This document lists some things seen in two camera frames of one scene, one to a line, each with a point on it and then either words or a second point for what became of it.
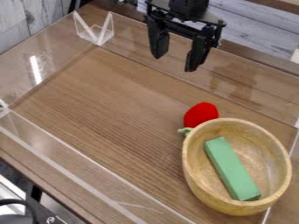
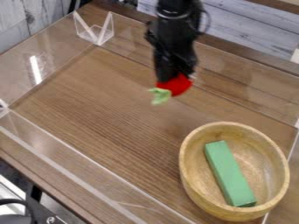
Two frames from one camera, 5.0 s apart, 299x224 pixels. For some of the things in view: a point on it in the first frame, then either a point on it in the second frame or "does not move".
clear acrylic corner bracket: x=95 y=33 does not move
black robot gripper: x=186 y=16 → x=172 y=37
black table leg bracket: x=43 y=214 does not move
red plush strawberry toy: x=198 y=115 → x=172 y=87
